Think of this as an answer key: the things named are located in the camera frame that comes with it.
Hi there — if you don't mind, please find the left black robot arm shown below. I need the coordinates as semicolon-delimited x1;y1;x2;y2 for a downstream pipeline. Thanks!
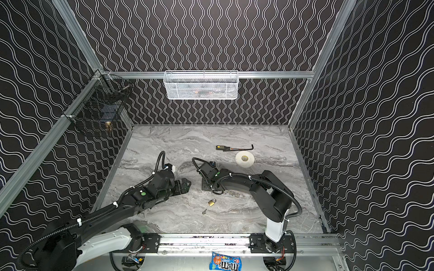
17;151;192;271

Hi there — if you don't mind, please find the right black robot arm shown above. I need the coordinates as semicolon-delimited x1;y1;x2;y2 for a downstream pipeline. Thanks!
192;158;303;254

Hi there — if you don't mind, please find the brass padlock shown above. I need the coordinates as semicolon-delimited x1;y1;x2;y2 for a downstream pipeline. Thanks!
208;199;217;207

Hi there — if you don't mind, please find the black yellow pry tool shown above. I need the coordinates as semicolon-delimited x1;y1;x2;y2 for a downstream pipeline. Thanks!
215;145;254;152

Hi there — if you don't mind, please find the white tape roll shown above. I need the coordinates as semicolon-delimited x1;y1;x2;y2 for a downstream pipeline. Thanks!
235;151;255;168

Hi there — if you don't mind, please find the m&m candy bag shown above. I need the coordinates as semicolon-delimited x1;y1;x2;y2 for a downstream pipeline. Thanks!
209;252;242;271

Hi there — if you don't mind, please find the brass item in basket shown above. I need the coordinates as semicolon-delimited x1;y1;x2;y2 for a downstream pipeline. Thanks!
105;121;113;133

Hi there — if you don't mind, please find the white mesh basket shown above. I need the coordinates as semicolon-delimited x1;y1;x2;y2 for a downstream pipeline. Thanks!
163;70;240;100

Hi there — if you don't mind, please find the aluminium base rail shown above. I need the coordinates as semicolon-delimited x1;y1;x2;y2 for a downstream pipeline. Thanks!
132;233;340;257

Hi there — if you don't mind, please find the black wire basket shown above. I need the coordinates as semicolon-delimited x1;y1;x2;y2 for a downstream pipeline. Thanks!
68;75;133;138

